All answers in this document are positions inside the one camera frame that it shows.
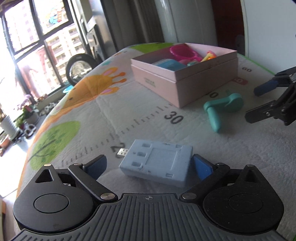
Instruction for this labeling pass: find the white cabinet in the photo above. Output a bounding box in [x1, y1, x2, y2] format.
[154, 0, 219, 47]

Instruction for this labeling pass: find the pink flowering plant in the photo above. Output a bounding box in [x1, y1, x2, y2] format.
[18, 95, 40, 124]

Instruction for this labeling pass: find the pink plastic toy basket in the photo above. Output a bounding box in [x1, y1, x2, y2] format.
[169, 44, 201, 62]

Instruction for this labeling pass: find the red-brown door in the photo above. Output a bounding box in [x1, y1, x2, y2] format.
[210, 0, 246, 56]

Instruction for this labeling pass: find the white ribbed plant pot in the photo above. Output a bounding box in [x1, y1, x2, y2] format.
[0, 115, 21, 140]

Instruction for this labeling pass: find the printed play mat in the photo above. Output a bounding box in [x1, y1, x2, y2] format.
[16, 42, 296, 241]

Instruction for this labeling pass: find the grey appliance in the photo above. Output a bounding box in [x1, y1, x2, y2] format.
[79, 0, 116, 64]

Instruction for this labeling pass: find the blue plastic packet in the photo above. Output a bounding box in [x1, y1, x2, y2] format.
[153, 59, 188, 69]

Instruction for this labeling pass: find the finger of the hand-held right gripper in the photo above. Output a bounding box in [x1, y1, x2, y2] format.
[254, 67, 296, 96]
[245, 81, 296, 126]

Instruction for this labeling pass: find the black window frame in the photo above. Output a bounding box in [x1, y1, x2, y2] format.
[0, 0, 88, 98]

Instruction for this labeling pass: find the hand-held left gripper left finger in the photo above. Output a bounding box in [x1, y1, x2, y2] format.
[35, 155, 118, 205]

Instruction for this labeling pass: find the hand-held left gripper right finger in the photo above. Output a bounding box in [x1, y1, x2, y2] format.
[181, 154, 266, 205]

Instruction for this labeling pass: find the pink cardboard box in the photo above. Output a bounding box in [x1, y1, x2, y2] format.
[131, 42, 238, 108]

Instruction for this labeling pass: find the grey curtain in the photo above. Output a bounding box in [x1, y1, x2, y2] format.
[100, 0, 163, 52]

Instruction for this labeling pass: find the orange plastic toy piece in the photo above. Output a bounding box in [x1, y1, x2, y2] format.
[201, 51, 217, 62]

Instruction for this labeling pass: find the teal plastic toy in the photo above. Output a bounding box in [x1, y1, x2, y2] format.
[203, 90, 244, 133]

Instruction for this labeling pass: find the black wheel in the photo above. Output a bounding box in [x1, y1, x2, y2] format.
[65, 54, 99, 87]

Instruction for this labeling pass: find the grey-blue usb charger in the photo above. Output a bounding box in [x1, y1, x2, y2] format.
[116, 139, 193, 188]

